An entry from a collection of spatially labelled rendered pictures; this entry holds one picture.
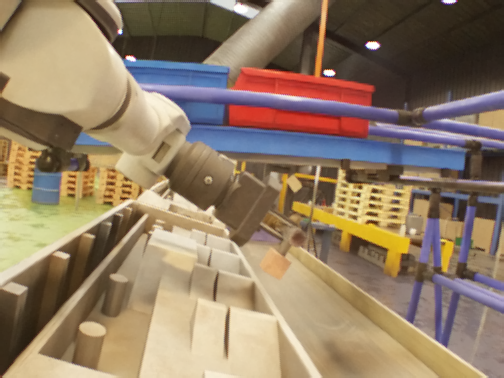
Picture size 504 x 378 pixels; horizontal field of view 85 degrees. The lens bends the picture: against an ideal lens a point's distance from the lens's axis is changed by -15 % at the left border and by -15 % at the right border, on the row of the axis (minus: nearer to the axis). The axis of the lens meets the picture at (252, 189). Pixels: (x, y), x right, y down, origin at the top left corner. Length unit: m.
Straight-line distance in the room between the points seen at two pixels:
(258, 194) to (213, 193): 0.07
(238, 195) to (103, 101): 0.28
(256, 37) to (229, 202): 7.36
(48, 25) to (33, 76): 0.04
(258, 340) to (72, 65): 0.38
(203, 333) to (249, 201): 0.20
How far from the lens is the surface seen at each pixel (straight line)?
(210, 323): 0.44
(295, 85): 0.65
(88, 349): 0.39
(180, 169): 0.46
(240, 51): 7.60
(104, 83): 0.27
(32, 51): 0.26
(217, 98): 0.58
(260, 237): 1.95
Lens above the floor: 1.14
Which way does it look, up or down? 2 degrees down
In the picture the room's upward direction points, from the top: 9 degrees clockwise
